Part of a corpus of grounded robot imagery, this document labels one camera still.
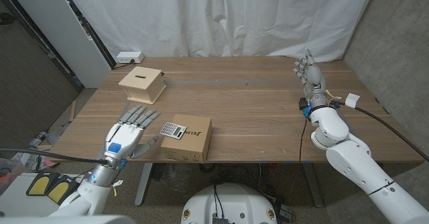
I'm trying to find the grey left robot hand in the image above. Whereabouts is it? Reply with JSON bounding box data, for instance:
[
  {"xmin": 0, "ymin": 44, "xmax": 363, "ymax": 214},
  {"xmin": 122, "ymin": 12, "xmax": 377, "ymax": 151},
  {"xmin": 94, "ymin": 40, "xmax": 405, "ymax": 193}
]
[{"xmin": 83, "ymin": 104, "xmax": 162, "ymax": 188}]

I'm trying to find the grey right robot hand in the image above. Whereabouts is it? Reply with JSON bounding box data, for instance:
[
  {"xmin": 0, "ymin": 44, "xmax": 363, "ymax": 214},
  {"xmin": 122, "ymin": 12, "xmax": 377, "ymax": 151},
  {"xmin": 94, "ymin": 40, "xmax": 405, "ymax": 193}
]
[{"xmin": 293, "ymin": 48, "xmax": 332, "ymax": 113}]

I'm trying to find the grey pocket calculator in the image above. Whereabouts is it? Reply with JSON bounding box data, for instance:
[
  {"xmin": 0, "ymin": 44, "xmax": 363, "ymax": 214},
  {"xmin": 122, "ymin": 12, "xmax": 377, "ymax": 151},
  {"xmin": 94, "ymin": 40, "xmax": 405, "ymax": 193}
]
[{"xmin": 158, "ymin": 121, "xmax": 188, "ymax": 140}]

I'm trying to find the brown cardboard box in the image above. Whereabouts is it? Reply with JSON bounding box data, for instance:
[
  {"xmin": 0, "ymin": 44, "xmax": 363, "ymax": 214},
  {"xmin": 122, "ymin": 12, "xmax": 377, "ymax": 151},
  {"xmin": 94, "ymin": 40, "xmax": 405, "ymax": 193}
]
[{"xmin": 160, "ymin": 113, "xmax": 213, "ymax": 164}]

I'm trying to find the light wooden drawer box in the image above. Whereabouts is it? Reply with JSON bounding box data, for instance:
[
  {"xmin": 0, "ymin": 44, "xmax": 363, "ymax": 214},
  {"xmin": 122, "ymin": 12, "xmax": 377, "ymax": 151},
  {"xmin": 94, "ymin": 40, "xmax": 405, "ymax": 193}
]
[{"xmin": 117, "ymin": 66, "xmax": 167, "ymax": 105}]

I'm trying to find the grey metal table leg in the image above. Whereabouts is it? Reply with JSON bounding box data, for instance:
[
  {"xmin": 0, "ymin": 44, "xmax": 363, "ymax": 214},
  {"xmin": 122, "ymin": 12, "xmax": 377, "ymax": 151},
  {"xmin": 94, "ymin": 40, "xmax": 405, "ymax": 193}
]
[
  {"xmin": 134, "ymin": 162, "xmax": 154, "ymax": 207},
  {"xmin": 303, "ymin": 163, "xmax": 324, "ymax": 209}
]

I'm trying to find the yellow black foot pedal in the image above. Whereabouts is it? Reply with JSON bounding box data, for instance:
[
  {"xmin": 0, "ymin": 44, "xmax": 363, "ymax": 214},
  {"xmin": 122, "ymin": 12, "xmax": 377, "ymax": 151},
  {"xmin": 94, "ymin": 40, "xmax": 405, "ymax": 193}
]
[
  {"xmin": 46, "ymin": 174, "xmax": 82, "ymax": 205},
  {"xmin": 25, "ymin": 172, "xmax": 60, "ymax": 197}
]

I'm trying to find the grey metal cylinder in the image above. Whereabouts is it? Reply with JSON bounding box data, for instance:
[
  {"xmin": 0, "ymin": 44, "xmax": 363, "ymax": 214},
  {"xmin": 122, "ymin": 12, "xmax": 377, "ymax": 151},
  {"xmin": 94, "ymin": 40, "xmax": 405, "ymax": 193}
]
[{"xmin": 29, "ymin": 131, "xmax": 48, "ymax": 148}]

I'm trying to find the white power strip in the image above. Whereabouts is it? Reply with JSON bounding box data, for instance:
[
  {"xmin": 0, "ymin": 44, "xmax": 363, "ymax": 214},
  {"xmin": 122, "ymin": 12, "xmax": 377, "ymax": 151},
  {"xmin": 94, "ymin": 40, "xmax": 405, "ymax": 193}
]
[{"xmin": 116, "ymin": 51, "xmax": 145, "ymax": 64}]

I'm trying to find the white cloth curtain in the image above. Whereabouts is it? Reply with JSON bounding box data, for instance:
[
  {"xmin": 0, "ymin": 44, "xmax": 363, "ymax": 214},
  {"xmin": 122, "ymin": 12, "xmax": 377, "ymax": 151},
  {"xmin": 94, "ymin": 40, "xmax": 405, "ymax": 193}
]
[{"xmin": 60, "ymin": 0, "xmax": 379, "ymax": 63}]

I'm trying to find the white pedal platform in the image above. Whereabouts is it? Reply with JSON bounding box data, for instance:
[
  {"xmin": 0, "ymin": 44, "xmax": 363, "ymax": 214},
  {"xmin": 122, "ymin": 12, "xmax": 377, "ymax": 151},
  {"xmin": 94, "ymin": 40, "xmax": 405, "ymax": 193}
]
[{"xmin": 0, "ymin": 172, "xmax": 88, "ymax": 218}]

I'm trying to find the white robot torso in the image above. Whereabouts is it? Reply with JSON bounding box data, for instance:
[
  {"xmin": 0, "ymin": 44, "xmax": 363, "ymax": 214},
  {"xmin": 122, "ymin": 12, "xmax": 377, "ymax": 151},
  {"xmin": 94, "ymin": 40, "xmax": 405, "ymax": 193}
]
[{"xmin": 180, "ymin": 182, "xmax": 278, "ymax": 224}]

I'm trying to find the grey power adapter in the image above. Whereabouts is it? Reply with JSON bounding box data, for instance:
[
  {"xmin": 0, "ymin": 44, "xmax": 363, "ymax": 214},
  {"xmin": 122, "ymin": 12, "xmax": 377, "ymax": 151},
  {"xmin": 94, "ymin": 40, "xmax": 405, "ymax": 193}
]
[{"xmin": 277, "ymin": 203, "xmax": 296, "ymax": 222}]

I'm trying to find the white board panel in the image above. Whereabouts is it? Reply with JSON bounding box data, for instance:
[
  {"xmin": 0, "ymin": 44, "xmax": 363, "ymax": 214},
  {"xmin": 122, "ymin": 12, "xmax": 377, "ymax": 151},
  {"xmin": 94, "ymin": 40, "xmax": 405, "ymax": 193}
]
[{"xmin": 3, "ymin": 0, "xmax": 113, "ymax": 89}]

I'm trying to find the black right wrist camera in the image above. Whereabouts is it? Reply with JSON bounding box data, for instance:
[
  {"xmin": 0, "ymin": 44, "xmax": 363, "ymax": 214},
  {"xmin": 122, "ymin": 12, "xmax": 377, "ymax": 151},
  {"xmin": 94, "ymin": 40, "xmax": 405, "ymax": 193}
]
[{"xmin": 298, "ymin": 97, "xmax": 311, "ymax": 117}]

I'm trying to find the white tape wrap on cable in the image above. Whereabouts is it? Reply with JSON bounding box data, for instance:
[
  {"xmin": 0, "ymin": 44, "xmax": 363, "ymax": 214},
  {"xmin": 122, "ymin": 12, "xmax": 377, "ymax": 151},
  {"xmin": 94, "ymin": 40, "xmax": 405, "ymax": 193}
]
[{"xmin": 345, "ymin": 93, "xmax": 361, "ymax": 109}]

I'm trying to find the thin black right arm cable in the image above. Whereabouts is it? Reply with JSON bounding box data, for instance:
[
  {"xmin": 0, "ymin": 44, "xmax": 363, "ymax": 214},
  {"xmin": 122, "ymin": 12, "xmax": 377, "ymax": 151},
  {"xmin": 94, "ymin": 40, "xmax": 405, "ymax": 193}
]
[{"xmin": 298, "ymin": 116, "xmax": 308, "ymax": 164}]

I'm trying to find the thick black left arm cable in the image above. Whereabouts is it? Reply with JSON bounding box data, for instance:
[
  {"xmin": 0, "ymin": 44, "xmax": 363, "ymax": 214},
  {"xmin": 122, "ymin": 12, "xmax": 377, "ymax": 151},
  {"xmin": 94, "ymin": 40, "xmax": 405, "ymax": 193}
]
[{"xmin": 0, "ymin": 148, "xmax": 109, "ymax": 166}]

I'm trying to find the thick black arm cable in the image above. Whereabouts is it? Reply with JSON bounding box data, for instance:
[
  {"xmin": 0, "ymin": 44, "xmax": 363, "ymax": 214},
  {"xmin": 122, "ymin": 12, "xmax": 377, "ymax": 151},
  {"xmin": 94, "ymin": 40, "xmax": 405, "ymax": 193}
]
[
  {"xmin": 0, "ymin": 148, "xmax": 109, "ymax": 166},
  {"xmin": 355, "ymin": 105, "xmax": 429, "ymax": 163}
]

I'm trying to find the black power strip cable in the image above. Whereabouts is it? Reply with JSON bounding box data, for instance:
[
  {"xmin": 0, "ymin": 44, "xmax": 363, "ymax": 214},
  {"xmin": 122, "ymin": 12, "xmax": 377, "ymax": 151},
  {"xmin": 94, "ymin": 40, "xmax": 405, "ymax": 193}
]
[{"xmin": 112, "ymin": 59, "xmax": 135, "ymax": 70}]

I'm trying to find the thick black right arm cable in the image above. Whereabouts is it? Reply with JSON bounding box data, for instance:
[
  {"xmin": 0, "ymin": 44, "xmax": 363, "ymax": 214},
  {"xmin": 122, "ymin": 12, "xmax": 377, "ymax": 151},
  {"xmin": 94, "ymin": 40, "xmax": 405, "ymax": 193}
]
[{"xmin": 355, "ymin": 105, "xmax": 429, "ymax": 163}]

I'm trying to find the black frame post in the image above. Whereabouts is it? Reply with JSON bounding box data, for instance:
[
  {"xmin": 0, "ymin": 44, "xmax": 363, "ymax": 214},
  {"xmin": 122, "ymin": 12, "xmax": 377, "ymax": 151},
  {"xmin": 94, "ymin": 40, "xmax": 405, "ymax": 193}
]
[{"xmin": 56, "ymin": 0, "xmax": 117, "ymax": 70}]

